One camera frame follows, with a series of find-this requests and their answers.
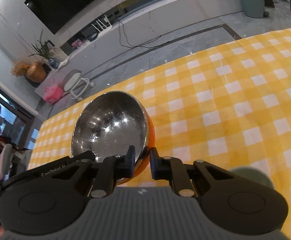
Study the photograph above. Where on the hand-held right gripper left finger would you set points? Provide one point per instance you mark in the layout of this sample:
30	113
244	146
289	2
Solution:
128	166

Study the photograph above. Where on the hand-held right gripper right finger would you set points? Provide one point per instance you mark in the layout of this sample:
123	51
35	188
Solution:
156	166

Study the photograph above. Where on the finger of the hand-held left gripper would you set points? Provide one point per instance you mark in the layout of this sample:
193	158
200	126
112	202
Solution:
84	155

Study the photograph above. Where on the orange steel bowl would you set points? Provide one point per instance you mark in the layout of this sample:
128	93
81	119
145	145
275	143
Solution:
108	127

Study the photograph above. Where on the grey office chair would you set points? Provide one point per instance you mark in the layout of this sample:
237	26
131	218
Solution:
5	160

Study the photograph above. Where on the glass door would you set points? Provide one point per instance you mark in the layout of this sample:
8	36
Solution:
8	112

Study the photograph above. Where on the pink box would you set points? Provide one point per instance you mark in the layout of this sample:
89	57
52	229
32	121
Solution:
53	94

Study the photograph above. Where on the white stool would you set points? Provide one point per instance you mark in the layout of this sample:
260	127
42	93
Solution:
73	80

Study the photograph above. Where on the green ceramic bowl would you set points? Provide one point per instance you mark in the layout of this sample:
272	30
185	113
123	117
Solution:
250	177

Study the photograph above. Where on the copper vase with dried flowers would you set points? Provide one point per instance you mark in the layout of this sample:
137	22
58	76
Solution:
36	72

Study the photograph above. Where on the yellow checkered tablecloth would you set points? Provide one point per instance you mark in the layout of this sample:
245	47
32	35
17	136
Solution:
223	92

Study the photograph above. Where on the plant in blue vase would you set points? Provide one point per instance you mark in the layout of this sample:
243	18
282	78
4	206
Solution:
52	61

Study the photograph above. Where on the pink card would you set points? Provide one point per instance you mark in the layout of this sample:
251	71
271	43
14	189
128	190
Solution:
77	42

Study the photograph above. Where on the white router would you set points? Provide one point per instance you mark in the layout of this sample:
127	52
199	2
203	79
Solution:
101	28

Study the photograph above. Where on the black television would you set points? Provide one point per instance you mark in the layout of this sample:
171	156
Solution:
68	2

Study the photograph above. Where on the white television cabinet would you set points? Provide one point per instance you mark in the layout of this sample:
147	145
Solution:
185	7

